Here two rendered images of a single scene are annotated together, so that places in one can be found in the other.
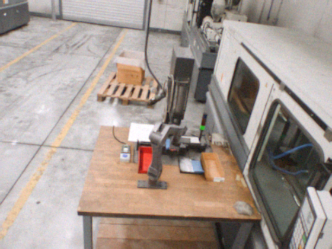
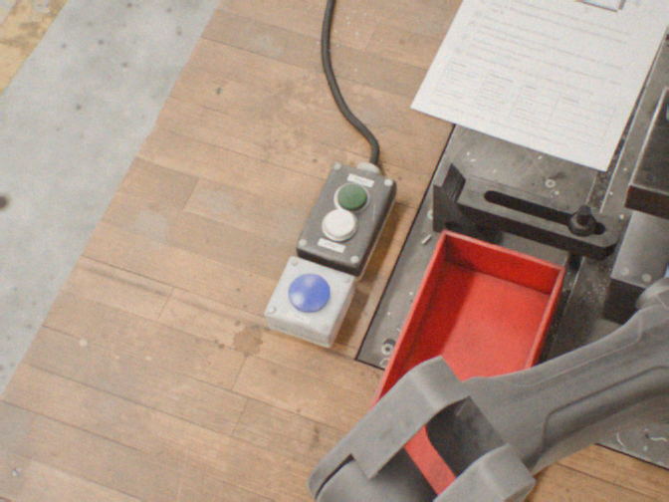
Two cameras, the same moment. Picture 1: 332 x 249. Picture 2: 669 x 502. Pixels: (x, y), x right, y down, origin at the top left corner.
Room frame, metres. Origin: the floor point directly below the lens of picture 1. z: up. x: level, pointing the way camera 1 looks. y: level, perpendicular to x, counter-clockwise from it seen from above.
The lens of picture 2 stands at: (1.17, -0.09, 2.06)
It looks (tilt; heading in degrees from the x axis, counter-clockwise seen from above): 61 degrees down; 36
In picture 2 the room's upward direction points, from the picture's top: 7 degrees counter-clockwise
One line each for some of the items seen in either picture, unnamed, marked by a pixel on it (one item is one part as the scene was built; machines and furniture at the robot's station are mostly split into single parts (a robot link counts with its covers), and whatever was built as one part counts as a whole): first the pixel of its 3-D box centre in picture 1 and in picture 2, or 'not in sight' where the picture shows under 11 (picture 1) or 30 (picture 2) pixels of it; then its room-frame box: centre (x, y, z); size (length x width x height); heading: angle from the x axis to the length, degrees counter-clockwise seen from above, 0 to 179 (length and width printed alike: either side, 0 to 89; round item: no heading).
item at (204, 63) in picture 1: (204, 45); not in sight; (7.59, -0.75, 0.49); 5.51 x 1.02 x 0.97; 4
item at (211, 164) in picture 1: (212, 166); not in sight; (1.64, -0.39, 0.93); 0.25 x 0.13 x 0.08; 7
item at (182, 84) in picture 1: (179, 98); not in sight; (1.80, -0.07, 1.37); 0.11 x 0.09 x 0.30; 97
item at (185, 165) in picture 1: (190, 166); not in sight; (1.64, -0.23, 0.91); 0.17 x 0.16 x 0.02; 97
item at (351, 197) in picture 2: not in sight; (351, 200); (1.73, 0.28, 0.93); 0.03 x 0.03 x 0.02
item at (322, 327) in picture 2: (124, 159); (312, 307); (1.62, 0.26, 0.90); 0.07 x 0.07 x 0.06; 7
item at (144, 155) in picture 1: (146, 159); (458, 376); (1.61, 0.10, 0.93); 0.25 x 0.12 x 0.06; 7
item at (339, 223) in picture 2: not in sight; (339, 227); (1.70, 0.27, 0.93); 0.03 x 0.03 x 0.02
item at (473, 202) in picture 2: (149, 144); (538, 223); (1.78, 0.10, 0.95); 0.15 x 0.03 x 0.10; 97
